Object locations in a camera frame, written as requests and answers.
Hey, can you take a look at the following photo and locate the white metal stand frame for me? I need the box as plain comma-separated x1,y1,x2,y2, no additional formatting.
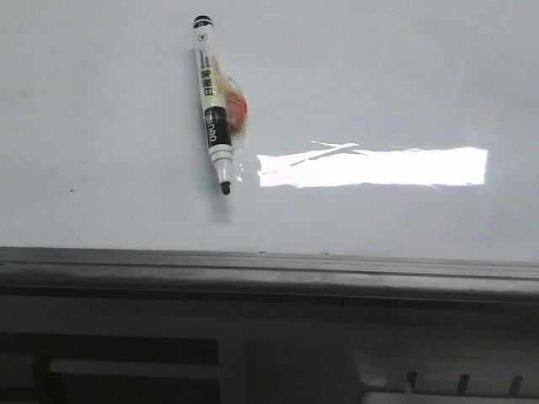
1,295,538,403

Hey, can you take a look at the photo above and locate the black and white whiteboard marker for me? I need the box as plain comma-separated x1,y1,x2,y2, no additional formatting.
193,15,233,195

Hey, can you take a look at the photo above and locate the grey aluminium marker tray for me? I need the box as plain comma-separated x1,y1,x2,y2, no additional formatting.
1,247,538,308

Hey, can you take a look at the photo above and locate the white whiteboard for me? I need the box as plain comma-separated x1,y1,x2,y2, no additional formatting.
1,1,538,262

